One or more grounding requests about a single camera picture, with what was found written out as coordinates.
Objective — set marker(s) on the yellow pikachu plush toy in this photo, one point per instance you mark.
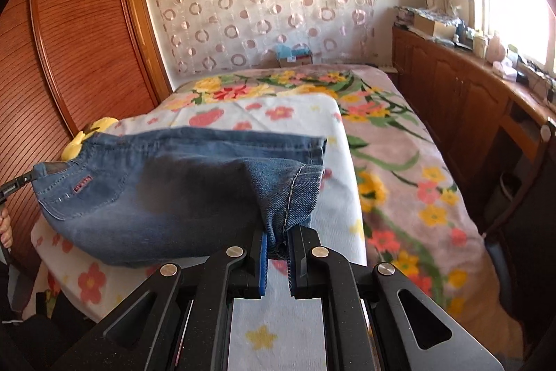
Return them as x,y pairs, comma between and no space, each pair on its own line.
72,150

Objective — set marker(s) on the cardboard box on sideboard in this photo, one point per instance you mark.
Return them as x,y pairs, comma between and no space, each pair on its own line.
434,28

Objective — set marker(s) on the pink bottle on sideboard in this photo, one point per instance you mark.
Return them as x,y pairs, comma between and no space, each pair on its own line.
495,52

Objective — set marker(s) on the white floral towel blanket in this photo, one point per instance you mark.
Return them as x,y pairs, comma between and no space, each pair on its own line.
174,323

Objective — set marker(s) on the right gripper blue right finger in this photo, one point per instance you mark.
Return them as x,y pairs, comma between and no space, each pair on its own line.
292,265

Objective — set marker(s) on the white jar on sideboard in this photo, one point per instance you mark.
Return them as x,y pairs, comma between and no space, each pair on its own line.
479,45

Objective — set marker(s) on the cardboard box with blue items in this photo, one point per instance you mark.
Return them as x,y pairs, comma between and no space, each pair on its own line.
291,57

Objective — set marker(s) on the person's left hand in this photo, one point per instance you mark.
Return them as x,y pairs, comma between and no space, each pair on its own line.
6,229

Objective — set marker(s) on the blue denim jeans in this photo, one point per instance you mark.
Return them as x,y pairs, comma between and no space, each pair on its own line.
182,192

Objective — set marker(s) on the wooden sideboard cabinet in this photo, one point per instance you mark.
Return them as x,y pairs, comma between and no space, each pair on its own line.
482,125

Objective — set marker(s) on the wooden louvered wardrobe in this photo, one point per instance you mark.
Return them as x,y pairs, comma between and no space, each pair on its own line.
66,63

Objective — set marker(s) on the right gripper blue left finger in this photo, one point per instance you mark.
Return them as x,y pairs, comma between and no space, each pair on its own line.
263,264

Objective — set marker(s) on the pink floral bedspread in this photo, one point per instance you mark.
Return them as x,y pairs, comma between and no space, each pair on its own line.
414,215

